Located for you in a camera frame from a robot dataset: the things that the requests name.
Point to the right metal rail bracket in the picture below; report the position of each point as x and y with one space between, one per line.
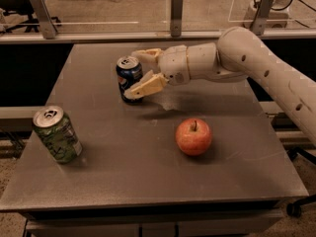
259 23

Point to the left metal rail bracket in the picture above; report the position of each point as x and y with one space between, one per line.
46 25

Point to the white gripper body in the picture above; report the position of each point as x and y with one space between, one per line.
173 64

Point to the grey cabinet under table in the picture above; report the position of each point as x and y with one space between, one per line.
193 224

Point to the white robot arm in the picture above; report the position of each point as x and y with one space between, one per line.
238 54

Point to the metal rail bracket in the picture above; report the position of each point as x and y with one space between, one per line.
46 25
259 23
176 18

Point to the middle metal rail bracket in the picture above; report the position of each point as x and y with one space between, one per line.
176 18

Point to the black chair top left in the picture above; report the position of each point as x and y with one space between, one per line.
22 8

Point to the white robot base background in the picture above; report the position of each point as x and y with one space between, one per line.
278 16

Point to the red apple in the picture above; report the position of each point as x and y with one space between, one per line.
193 136

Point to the green camouflage soda can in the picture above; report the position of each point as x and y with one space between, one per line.
54 128

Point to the blue pepsi can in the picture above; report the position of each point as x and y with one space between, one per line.
129 72

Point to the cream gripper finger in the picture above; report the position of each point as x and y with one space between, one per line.
149 84
147 55

